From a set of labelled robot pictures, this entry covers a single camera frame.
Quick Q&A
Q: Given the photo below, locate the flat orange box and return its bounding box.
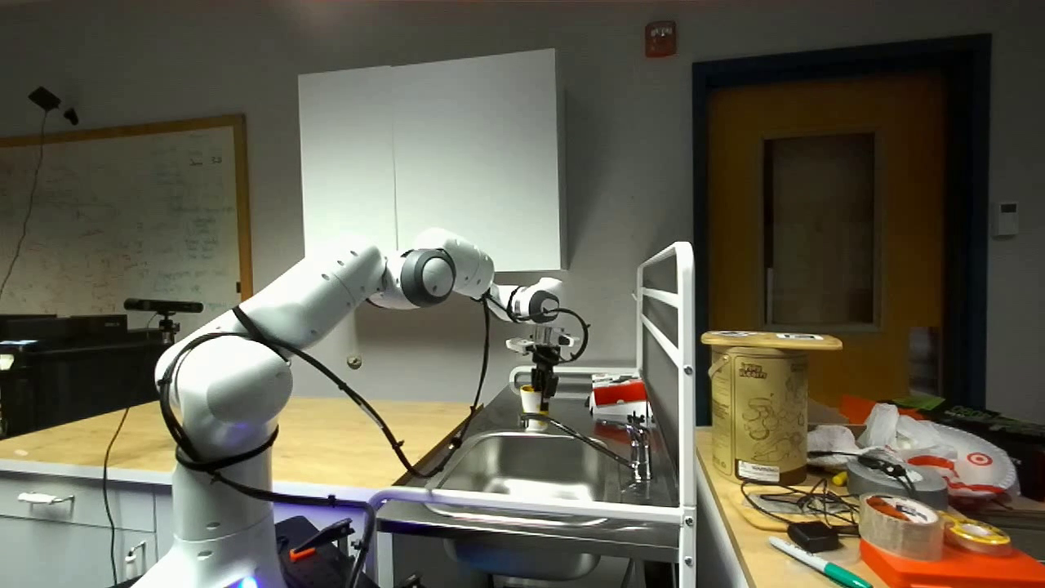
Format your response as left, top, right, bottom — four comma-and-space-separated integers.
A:
860, 534, 1045, 588

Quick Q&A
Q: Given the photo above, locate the white mug yellow inside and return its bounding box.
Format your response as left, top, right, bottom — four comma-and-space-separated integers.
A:
515, 385, 554, 420

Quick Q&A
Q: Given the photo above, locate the chrome faucet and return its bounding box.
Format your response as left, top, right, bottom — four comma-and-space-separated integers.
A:
625, 406, 657, 491

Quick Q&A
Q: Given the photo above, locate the small black box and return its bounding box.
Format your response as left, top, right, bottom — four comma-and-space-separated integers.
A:
786, 519, 841, 551

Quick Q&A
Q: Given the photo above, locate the orange door dark frame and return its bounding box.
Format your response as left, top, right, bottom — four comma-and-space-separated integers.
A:
692, 31, 991, 426

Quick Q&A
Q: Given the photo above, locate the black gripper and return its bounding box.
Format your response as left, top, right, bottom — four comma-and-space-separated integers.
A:
527, 335, 561, 416

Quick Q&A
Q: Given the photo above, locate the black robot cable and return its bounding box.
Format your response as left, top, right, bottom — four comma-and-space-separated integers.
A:
156, 303, 422, 508

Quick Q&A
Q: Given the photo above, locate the white metal rack frame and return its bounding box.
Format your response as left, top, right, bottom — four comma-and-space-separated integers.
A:
632, 239, 699, 588

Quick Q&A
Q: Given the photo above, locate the green white marker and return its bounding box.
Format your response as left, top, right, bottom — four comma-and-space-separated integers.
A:
764, 533, 875, 588

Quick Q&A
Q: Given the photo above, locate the small gold tape roll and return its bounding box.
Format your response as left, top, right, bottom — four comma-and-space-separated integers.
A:
942, 516, 1014, 555

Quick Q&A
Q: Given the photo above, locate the red white package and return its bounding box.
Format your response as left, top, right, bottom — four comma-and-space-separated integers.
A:
586, 376, 654, 424

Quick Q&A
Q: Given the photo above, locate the white plastic bag red print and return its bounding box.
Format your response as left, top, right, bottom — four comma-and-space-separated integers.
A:
806, 402, 1025, 503

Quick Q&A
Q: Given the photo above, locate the silver drawer handle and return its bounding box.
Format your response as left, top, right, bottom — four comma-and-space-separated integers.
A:
13, 491, 78, 519

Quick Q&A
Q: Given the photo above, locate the wooden cable spool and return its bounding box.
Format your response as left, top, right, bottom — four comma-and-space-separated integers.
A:
699, 326, 847, 487

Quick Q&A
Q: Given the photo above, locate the wood-framed whiteboard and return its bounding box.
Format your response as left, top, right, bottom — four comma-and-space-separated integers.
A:
0, 110, 256, 319

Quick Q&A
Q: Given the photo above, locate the black orange tool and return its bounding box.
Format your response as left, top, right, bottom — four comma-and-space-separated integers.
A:
274, 516, 369, 588

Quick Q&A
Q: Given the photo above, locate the white wall cabinet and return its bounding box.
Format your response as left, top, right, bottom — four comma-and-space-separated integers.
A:
295, 46, 566, 288

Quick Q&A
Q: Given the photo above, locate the black sensor bar on stand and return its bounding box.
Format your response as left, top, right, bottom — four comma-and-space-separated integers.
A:
119, 293, 204, 347

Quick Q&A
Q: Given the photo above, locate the white wall thermostat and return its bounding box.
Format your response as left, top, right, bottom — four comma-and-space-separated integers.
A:
990, 198, 1025, 242

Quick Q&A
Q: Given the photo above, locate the stainless steel sink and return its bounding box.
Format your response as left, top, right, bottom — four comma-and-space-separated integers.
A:
372, 368, 681, 548

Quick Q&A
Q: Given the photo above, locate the brown packing tape roll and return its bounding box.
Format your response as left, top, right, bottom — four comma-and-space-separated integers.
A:
856, 491, 948, 565

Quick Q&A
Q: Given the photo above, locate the red fire alarm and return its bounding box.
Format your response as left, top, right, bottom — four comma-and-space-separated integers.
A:
643, 15, 680, 57

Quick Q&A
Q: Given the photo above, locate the black equipment case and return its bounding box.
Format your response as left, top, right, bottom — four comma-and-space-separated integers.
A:
0, 309, 166, 438

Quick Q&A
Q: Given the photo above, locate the black wall-mounted camera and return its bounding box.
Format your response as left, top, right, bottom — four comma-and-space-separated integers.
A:
25, 81, 81, 126

